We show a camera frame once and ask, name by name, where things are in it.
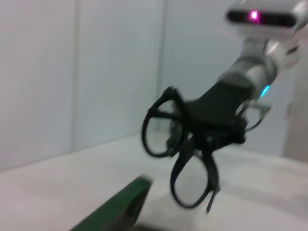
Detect green glasses case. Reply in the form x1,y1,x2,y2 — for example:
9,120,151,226
69,176,154,231

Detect black glasses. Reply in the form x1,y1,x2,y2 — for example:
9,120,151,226
141,86,221,215

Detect right gripper connector cable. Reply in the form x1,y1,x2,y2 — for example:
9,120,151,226
237,101,271,132

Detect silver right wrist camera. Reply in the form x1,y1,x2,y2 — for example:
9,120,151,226
226,0,308,37

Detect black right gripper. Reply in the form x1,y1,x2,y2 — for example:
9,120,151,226
179,80,254,167

